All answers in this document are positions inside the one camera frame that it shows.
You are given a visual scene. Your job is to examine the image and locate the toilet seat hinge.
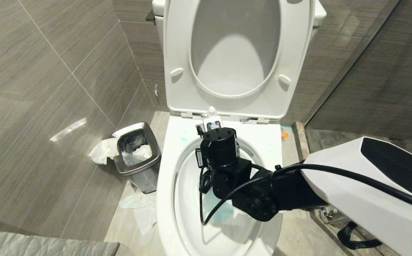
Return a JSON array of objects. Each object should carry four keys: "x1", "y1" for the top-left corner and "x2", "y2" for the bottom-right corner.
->
[
  {"x1": 180, "y1": 111, "x2": 207, "y2": 120},
  {"x1": 240, "y1": 116, "x2": 269, "y2": 124}
]

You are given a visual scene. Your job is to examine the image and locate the white toilet seat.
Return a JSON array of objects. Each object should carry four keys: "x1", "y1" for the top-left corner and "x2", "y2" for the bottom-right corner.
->
[{"x1": 163, "y1": 0, "x2": 315, "y2": 122}]

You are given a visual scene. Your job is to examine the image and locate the white toilet bowl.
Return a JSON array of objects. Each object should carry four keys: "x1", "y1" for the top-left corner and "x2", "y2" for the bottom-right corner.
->
[{"x1": 156, "y1": 113, "x2": 284, "y2": 256}]

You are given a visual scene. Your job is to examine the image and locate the white toilet lid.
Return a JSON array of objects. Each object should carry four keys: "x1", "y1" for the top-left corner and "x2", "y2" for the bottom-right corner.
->
[{"x1": 191, "y1": 0, "x2": 281, "y2": 97}]

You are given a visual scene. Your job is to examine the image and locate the clear plastic bin liner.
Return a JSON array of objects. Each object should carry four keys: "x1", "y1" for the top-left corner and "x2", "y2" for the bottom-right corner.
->
[{"x1": 119, "y1": 129, "x2": 153, "y2": 167}]

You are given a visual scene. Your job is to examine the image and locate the steel trash bin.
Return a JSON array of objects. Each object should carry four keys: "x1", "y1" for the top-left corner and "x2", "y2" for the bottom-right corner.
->
[{"x1": 111, "y1": 122, "x2": 162, "y2": 194}]

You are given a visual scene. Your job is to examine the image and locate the flat white tissue paper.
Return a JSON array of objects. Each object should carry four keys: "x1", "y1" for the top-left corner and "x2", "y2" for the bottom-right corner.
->
[{"x1": 119, "y1": 190, "x2": 158, "y2": 236}]

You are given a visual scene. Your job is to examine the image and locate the crumpled white tissue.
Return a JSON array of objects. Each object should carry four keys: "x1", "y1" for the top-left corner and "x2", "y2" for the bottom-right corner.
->
[{"x1": 88, "y1": 138, "x2": 120, "y2": 165}]

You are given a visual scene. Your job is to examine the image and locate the glass shower door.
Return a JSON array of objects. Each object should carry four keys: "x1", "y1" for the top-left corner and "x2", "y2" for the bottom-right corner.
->
[{"x1": 303, "y1": 0, "x2": 412, "y2": 154}]

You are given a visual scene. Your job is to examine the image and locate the grey cloth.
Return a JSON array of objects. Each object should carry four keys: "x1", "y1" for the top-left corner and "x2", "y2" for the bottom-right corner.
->
[{"x1": 0, "y1": 224, "x2": 121, "y2": 256}]

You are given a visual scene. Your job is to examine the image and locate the black cable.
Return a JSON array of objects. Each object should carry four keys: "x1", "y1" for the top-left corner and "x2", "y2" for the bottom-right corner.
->
[{"x1": 199, "y1": 163, "x2": 412, "y2": 226}]

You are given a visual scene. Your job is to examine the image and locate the black strap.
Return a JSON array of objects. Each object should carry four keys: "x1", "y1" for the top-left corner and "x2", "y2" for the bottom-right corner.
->
[{"x1": 337, "y1": 221, "x2": 384, "y2": 250}]

